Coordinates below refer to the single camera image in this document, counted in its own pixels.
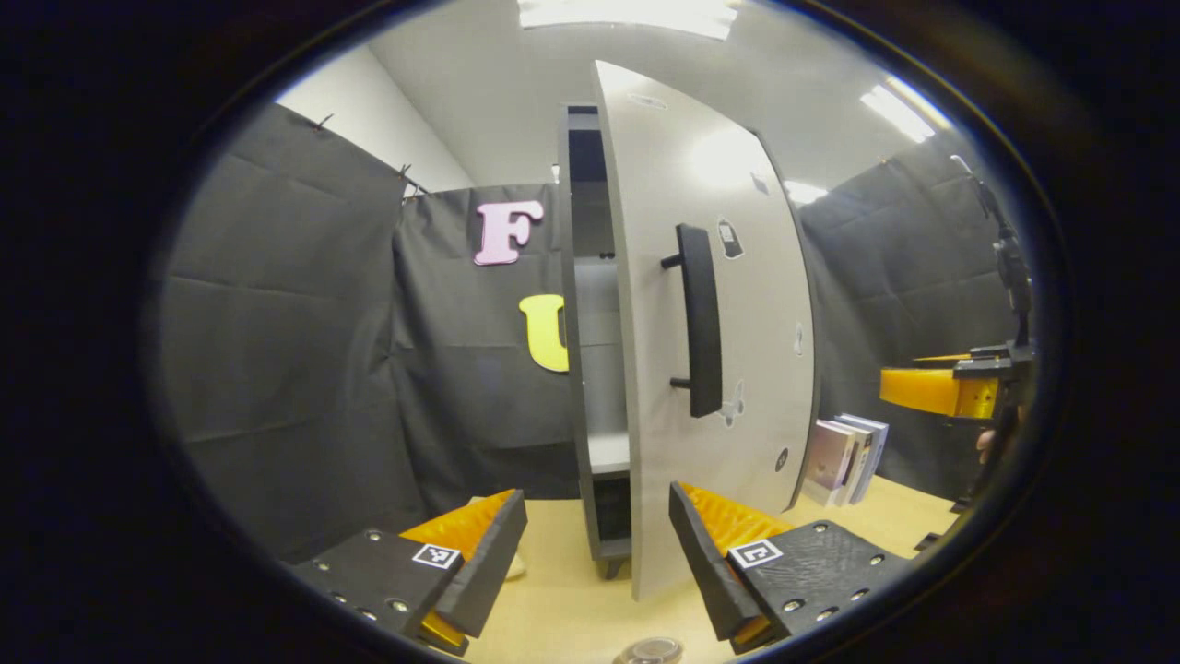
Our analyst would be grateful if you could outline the grey cabinet door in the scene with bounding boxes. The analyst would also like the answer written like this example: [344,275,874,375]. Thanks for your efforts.
[590,60,820,602]

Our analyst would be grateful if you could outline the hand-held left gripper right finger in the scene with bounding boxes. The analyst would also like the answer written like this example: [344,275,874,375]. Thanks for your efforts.
[668,480,914,654]

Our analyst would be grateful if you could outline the black door handle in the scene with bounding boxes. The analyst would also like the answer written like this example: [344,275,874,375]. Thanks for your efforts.
[660,223,725,419]

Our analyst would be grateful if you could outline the white spine book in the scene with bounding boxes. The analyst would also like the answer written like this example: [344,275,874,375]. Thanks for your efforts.
[834,417,875,506]

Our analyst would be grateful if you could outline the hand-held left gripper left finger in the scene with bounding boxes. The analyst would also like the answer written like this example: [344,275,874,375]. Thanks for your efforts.
[293,489,529,656]

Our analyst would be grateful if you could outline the black backdrop cloth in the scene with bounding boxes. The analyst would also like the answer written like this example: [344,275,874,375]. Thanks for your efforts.
[157,101,1033,563]

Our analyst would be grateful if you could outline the purple spine book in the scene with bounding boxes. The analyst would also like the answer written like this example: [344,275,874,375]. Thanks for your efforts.
[800,420,858,506]

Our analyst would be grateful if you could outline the round brown coaster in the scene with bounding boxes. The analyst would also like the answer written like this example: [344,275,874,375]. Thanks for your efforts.
[613,636,685,664]

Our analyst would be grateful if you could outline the blue spine book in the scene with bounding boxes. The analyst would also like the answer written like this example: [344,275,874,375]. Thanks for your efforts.
[848,413,891,504]

